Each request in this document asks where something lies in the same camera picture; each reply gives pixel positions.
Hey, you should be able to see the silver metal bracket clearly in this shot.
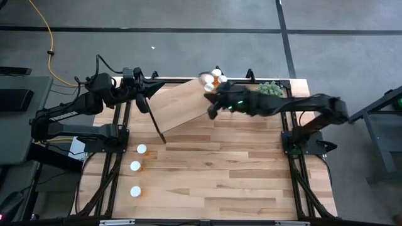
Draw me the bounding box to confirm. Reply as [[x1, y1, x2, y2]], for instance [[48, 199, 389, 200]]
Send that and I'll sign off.
[[99, 219, 136, 226], [274, 220, 311, 226]]

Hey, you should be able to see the white paper sheet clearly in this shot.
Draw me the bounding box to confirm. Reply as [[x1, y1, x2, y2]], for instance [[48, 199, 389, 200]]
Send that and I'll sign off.
[[68, 133, 89, 161]]

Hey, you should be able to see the black desk leg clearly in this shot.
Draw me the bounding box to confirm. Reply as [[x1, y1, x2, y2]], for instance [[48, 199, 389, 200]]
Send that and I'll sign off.
[[26, 143, 85, 173]]

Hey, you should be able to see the flat black bar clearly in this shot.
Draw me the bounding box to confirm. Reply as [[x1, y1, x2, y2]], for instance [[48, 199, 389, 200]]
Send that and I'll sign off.
[[0, 66, 33, 76]]

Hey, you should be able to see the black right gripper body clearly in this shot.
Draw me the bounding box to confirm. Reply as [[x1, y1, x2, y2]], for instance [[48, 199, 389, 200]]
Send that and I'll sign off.
[[218, 83, 254, 116]]

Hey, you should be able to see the dark grey cart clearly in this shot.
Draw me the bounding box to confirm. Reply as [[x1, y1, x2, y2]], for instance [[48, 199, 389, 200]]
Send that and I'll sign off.
[[347, 85, 402, 185]]

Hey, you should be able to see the black rectangular pad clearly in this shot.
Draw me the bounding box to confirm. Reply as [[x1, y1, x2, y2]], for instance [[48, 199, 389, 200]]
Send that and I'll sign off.
[[0, 89, 35, 113]]

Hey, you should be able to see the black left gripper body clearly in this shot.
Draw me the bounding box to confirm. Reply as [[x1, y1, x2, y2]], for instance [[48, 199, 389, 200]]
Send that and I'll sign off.
[[133, 67, 149, 101]]

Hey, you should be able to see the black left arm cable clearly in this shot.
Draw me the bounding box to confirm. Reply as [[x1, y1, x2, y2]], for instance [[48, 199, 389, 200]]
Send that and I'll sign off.
[[73, 54, 124, 95]]

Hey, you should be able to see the green potted plant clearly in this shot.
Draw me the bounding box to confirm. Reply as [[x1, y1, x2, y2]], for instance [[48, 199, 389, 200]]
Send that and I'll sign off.
[[256, 80, 284, 97]]

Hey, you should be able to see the grey desk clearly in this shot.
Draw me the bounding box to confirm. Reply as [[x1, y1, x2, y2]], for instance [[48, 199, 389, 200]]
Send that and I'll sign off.
[[0, 75, 53, 166]]

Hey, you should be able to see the yellow cable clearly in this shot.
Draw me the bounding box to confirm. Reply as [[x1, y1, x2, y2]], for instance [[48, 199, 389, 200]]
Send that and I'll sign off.
[[28, 0, 79, 88], [35, 137, 73, 146]]

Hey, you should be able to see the black metal table frame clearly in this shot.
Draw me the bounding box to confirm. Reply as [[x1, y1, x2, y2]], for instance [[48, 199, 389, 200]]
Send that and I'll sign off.
[[70, 67, 339, 226]]

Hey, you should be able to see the wooden ramp board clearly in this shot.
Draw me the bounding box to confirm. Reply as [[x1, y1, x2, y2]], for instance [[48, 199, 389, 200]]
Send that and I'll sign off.
[[143, 77, 239, 144]]

